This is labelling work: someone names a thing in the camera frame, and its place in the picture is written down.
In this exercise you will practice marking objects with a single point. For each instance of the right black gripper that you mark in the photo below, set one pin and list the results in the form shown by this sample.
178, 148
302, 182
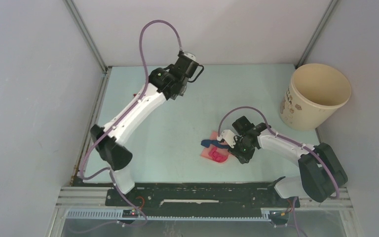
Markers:
244, 158

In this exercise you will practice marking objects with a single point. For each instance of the long dark blue paper scrap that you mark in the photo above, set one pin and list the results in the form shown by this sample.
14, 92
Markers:
208, 142

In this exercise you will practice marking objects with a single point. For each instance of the pink plastic dustpan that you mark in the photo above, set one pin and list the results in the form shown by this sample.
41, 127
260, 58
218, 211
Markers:
204, 152

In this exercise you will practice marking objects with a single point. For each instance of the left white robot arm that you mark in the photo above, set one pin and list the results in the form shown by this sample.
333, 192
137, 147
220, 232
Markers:
161, 85

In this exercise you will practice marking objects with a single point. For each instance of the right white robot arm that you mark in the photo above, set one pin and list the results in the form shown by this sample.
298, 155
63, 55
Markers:
321, 173

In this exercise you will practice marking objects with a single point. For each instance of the beige paper bucket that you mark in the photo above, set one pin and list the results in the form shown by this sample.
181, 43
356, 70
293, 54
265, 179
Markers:
315, 92

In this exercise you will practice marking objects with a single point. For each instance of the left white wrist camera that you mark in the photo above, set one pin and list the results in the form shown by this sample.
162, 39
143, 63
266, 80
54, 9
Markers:
190, 56

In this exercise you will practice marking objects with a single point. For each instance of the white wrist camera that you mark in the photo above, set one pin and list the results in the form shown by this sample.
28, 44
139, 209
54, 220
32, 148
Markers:
227, 136
190, 56

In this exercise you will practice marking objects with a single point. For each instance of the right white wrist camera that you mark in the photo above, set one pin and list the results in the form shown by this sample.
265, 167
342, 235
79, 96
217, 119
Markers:
227, 136

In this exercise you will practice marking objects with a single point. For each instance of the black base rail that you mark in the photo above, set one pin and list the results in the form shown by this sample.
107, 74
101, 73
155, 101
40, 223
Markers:
202, 199

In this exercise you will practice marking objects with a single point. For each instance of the right aluminium frame post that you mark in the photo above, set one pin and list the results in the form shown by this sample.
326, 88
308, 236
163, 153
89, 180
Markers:
331, 8

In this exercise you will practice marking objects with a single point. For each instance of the aluminium frame post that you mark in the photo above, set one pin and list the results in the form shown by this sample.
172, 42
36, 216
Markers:
331, 8
81, 25

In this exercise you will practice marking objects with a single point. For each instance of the left aluminium frame post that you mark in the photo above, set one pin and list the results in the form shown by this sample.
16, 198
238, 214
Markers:
81, 25

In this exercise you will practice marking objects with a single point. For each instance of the grey cable duct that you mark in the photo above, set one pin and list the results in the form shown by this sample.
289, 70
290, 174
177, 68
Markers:
125, 214

